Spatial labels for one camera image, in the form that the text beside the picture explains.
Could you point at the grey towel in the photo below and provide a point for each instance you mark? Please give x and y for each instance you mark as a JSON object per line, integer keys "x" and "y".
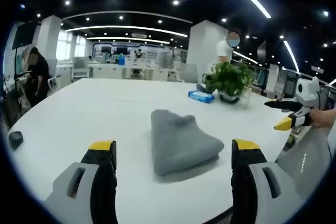
{"x": 181, "y": 142}

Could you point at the person's right hand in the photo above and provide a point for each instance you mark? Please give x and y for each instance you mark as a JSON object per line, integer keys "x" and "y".
{"x": 321, "y": 117}

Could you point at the grey office chair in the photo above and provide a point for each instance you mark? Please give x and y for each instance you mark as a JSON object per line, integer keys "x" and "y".
{"x": 307, "y": 166}

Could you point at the green potted plant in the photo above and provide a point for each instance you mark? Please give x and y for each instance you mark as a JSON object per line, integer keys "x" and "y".
{"x": 231, "y": 79}

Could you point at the blue tissue packet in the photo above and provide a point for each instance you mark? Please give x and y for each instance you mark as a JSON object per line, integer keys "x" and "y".
{"x": 201, "y": 96}

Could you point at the small black object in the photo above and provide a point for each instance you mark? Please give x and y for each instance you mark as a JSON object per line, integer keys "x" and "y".
{"x": 15, "y": 138}

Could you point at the white mesh chair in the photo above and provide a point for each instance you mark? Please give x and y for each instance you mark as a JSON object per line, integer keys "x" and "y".
{"x": 52, "y": 83}

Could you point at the white office chair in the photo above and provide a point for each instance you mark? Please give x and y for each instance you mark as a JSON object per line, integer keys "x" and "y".
{"x": 80, "y": 68}

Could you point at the black wall screen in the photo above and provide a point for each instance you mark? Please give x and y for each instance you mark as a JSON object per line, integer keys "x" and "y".
{"x": 24, "y": 35}

